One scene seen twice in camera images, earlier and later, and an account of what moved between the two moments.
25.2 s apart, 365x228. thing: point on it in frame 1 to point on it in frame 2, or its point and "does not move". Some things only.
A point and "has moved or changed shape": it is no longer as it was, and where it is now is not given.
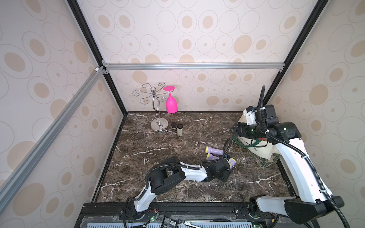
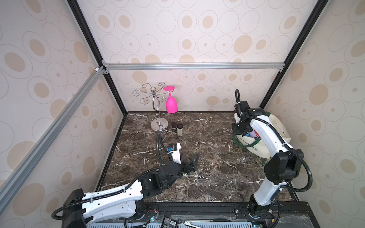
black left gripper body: x=224 y=175 to x=184 y=167
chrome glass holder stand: x=158 y=124 does not move
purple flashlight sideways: x=208 y=149 has moved or changed shape
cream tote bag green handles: x=260 y=146 does not move
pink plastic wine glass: x=171 y=106 does not move
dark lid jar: x=174 y=127 does not move
